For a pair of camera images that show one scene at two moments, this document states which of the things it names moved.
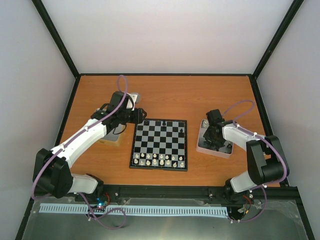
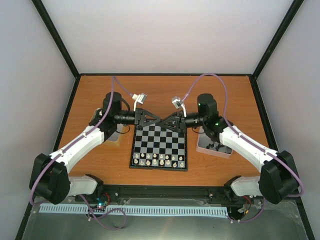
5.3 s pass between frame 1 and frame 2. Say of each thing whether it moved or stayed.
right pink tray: stayed
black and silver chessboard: stayed
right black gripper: moved
